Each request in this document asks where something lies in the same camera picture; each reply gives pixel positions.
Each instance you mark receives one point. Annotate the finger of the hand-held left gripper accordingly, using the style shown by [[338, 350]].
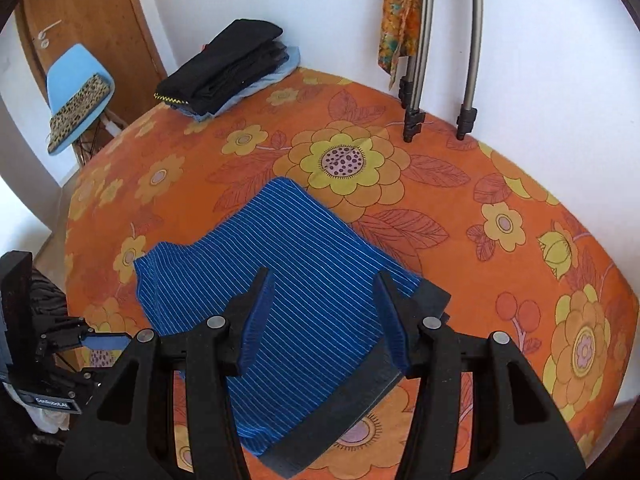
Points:
[[85, 379], [107, 342]]

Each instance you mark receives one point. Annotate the light blue chair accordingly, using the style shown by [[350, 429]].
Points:
[[75, 65]]

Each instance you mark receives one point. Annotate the orange patterned scarf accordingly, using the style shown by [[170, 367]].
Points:
[[397, 20]]

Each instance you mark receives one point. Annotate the blue striped pants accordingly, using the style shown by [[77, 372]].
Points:
[[310, 270]]

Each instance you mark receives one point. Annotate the stack of black clothes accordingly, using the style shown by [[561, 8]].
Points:
[[225, 65]]

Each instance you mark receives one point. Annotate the grey metal tripod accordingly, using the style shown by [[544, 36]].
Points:
[[472, 60]]

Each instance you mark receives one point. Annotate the dark striped cloth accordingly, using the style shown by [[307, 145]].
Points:
[[47, 292]]

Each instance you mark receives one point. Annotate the light blue folded cloth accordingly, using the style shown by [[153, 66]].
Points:
[[281, 72]]

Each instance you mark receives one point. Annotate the orange floral bedspread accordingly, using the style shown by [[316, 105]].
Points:
[[500, 170]]

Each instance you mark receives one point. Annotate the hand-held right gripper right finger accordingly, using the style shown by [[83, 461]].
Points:
[[392, 327]]

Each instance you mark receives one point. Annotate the leopard print cushion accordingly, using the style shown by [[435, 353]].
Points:
[[75, 112]]

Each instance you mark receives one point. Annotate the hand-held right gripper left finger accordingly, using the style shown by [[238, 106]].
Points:
[[257, 322]]

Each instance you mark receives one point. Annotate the white cloth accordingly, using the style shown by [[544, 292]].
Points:
[[42, 417]]

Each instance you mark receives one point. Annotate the wooden door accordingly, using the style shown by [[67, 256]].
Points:
[[105, 20]]

